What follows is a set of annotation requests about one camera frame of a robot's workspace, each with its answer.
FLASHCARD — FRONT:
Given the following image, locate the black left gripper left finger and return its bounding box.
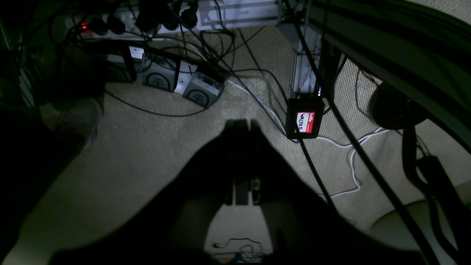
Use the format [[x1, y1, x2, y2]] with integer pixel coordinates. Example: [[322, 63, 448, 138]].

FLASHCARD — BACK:
[[55, 120, 240, 264]]

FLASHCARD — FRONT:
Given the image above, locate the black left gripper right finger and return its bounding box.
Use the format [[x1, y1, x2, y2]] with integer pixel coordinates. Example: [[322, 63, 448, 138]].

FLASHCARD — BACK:
[[250, 120, 424, 264]]

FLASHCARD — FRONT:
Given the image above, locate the black box with red label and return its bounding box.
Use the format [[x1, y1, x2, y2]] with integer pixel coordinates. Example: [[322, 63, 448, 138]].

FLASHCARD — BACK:
[[285, 95, 325, 140]]

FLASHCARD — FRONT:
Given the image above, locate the grey power supply box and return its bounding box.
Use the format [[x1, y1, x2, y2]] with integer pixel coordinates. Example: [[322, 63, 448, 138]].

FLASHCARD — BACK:
[[183, 72, 223, 109], [142, 53, 180, 93]]

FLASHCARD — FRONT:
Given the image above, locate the white power strip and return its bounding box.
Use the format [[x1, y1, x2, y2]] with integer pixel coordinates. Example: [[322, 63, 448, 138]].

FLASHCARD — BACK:
[[64, 8, 188, 41]]

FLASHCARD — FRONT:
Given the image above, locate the white cable on floor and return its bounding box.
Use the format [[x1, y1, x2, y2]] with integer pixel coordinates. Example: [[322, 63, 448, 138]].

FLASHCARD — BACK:
[[228, 79, 390, 199]]

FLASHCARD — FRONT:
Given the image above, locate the aluminium frame leg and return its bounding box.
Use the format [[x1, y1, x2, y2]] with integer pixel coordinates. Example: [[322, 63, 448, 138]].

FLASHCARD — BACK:
[[278, 24, 322, 98]]

